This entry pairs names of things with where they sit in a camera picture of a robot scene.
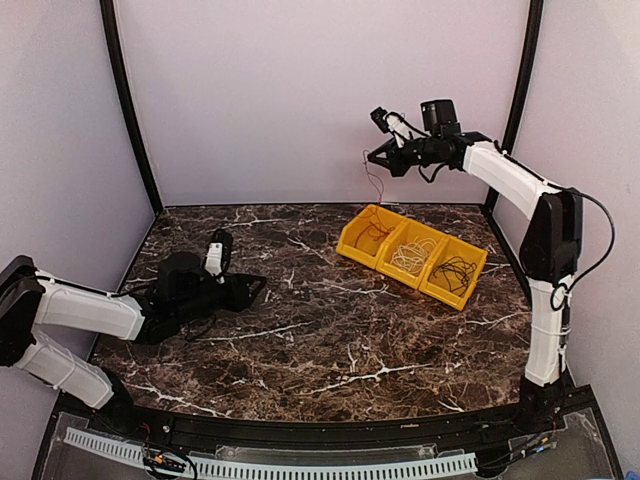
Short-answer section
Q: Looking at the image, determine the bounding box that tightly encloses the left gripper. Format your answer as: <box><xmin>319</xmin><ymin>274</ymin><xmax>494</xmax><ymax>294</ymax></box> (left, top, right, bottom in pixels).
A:
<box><xmin>174</xmin><ymin>272</ymin><xmax>267</xmax><ymax>326</ymax></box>

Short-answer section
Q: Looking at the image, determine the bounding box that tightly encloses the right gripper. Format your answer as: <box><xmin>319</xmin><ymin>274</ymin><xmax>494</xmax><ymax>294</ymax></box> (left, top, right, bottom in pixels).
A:
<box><xmin>368</xmin><ymin>135</ymin><xmax>440</xmax><ymax>176</ymax></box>

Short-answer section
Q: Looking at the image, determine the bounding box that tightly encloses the red cable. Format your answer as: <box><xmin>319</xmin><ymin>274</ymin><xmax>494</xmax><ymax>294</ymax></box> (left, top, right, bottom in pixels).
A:
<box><xmin>360</xmin><ymin>149</ymin><xmax>396</xmax><ymax>249</ymax></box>

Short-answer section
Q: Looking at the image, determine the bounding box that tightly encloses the white cable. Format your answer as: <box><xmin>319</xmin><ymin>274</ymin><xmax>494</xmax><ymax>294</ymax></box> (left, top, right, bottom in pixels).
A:
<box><xmin>389</xmin><ymin>237</ymin><xmax>436</xmax><ymax>274</ymax></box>

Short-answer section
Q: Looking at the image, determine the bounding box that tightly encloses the black cable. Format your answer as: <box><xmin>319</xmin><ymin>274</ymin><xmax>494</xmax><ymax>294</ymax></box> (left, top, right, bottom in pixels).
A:
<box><xmin>429</xmin><ymin>255</ymin><xmax>479</xmax><ymax>296</ymax></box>

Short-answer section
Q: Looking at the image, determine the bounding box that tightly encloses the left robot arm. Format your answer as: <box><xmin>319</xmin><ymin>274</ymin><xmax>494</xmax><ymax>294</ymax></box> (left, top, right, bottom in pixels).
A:
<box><xmin>1</xmin><ymin>252</ymin><xmax>266</xmax><ymax>436</ymax></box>

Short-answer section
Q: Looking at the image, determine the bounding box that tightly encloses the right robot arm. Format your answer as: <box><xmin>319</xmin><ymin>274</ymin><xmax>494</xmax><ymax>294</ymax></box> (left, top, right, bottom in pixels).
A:
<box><xmin>367</xmin><ymin>99</ymin><xmax>589</xmax><ymax>434</ymax></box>

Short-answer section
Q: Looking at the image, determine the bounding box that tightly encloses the yellow bin left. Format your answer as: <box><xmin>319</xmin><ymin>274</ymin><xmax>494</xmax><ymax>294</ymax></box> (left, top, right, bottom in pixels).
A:
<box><xmin>336</xmin><ymin>204</ymin><xmax>405</xmax><ymax>270</ymax></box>

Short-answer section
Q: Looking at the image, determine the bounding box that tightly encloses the yellow bin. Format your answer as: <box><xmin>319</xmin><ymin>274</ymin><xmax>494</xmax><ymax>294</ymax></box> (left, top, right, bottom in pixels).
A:
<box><xmin>336</xmin><ymin>204</ymin><xmax>405</xmax><ymax>270</ymax></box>
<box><xmin>418</xmin><ymin>236</ymin><xmax>488</xmax><ymax>311</ymax></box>
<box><xmin>376</xmin><ymin>219</ymin><xmax>447</xmax><ymax>289</ymax></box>

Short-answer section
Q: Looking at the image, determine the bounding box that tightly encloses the yellow bin middle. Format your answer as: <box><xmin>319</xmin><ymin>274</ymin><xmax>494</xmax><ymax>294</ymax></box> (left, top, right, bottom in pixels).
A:
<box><xmin>376</xmin><ymin>219</ymin><xmax>447</xmax><ymax>289</ymax></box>

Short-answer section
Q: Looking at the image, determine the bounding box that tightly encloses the yellow bin right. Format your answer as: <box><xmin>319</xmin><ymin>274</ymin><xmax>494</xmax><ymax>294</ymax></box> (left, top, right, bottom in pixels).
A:
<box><xmin>418</xmin><ymin>236</ymin><xmax>488</xmax><ymax>311</ymax></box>

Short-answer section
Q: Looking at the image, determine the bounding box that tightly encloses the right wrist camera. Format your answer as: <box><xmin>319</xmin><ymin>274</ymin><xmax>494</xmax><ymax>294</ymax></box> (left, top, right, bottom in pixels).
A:
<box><xmin>370</xmin><ymin>107</ymin><xmax>413</xmax><ymax>148</ymax></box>

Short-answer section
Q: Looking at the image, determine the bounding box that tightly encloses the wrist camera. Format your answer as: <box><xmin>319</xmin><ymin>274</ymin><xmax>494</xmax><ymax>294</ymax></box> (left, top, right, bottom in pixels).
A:
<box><xmin>370</xmin><ymin>107</ymin><xmax>413</xmax><ymax>148</ymax></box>
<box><xmin>203</xmin><ymin>228</ymin><xmax>233</xmax><ymax>284</ymax></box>

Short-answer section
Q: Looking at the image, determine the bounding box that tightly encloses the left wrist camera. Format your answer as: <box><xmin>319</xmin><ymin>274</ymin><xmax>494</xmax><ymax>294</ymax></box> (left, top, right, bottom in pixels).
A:
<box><xmin>203</xmin><ymin>228</ymin><xmax>233</xmax><ymax>284</ymax></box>

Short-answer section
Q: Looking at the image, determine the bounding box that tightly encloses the black front rail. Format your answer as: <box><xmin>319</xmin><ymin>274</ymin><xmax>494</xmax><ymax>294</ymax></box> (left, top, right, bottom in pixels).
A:
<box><xmin>54</xmin><ymin>389</ymin><xmax>596</xmax><ymax>451</ymax></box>

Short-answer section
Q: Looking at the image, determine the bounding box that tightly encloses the right black frame post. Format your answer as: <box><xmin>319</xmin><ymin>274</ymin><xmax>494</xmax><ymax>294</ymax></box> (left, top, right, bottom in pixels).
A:
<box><xmin>483</xmin><ymin>0</ymin><xmax>545</xmax><ymax>216</ymax></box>

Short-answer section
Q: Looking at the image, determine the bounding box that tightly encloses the black frame post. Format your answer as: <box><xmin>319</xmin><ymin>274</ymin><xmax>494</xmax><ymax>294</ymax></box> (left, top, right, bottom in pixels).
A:
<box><xmin>99</xmin><ymin>0</ymin><xmax>164</xmax><ymax>216</ymax></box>
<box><xmin>483</xmin><ymin>0</ymin><xmax>545</xmax><ymax>216</ymax></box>

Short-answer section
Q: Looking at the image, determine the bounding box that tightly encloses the white slotted cable duct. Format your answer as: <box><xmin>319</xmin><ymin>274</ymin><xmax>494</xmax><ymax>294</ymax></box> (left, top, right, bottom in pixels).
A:
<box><xmin>63</xmin><ymin>427</ymin><xmax>478</xmax><ymax>479</ymax></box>

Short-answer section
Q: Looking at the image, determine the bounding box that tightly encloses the left black frame post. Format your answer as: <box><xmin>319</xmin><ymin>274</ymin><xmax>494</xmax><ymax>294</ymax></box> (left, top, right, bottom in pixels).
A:
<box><xmin>99</xmin><ymin>0</ymin><xmax>164</xmax><ymax>216</ymax></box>

